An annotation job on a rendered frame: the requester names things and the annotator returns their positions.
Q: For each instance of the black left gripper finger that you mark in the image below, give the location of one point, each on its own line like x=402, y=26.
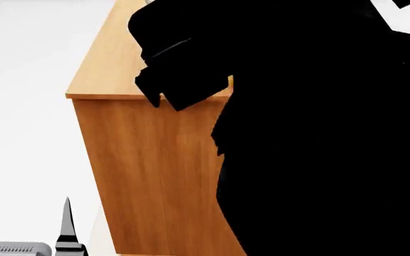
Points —
x=68, y=232

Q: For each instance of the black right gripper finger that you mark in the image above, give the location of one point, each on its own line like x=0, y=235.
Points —
x=194, y=96
x=148, y=85

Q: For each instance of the light wooden cabinet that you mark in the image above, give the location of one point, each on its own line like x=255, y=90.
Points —
x=148, y=165

